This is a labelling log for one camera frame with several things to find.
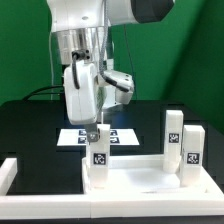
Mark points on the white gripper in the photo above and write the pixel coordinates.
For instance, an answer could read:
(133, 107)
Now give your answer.
(81, 103)

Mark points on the white desk tabletop tray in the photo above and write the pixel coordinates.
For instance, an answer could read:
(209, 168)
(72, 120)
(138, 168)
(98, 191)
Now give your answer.
(137, 186)

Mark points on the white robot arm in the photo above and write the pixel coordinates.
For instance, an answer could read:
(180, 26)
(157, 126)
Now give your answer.
(82, 31)

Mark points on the fiducial marker base plate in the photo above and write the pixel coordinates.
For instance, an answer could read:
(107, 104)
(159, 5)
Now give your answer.
(77, 137)

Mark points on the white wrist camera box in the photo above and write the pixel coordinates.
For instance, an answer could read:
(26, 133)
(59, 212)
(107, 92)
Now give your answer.
(123, 83)

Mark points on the white U-shaped obstacle frame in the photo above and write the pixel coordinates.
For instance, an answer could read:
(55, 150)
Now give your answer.
(37, 206)

